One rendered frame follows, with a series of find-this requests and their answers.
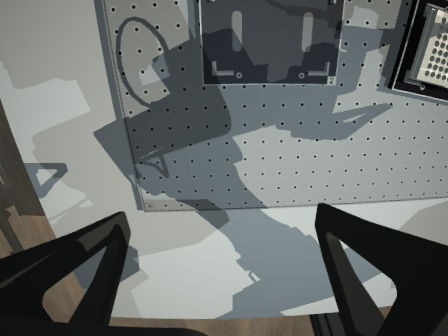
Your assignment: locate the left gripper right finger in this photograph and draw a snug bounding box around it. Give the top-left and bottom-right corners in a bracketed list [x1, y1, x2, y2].
[315, 203, 448, 336]

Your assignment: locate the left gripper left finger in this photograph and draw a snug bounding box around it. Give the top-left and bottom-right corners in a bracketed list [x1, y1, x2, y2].
[0, 212, 131, 325]

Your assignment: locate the white well plate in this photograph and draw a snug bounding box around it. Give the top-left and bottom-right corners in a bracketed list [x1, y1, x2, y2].
[408, 8, 448, 88]

